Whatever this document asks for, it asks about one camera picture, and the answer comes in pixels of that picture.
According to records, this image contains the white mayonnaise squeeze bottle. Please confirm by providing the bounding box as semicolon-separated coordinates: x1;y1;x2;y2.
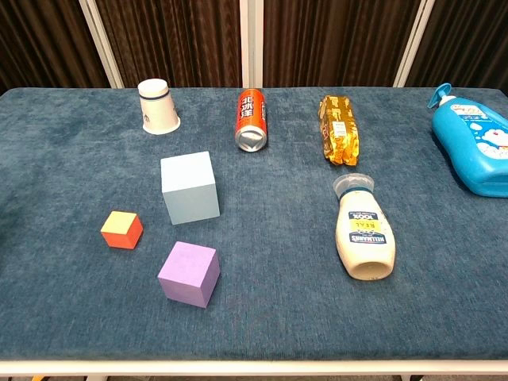
332;173;397;282

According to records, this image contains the white paper cup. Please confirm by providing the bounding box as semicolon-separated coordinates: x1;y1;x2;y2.
137;78;182;136

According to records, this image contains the purple cube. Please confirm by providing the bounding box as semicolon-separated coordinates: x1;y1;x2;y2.
157;241;221;310

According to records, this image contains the gold foil snack packet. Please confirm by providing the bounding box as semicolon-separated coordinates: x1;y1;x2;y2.
317;94;362;167

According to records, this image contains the light blue cube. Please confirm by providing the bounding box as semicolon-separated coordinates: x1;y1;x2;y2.
160;150;221;226

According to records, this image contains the white partition post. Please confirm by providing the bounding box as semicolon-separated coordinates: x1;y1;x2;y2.
239;0;265;89
78;0;125;89
393;0;436;88

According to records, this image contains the white table frame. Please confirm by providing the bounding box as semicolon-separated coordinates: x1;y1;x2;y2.
0;359;508;381

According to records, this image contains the blue pump soap bottle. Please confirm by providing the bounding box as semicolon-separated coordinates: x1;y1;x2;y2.
426;82;508;198

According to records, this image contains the orange cube with yellow face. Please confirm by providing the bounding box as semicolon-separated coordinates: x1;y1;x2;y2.
100;210;144;250

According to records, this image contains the orange soda can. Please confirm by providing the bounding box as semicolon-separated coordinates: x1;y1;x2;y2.
234;87;269;152

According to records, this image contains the blue table cloth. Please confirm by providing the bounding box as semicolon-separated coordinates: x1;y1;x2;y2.
0;86;508;362

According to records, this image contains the dark brown curtain panel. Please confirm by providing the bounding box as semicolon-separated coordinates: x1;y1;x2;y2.
0;0;109;95
263;0;421;89
96;0;243;89
404;0;508;95

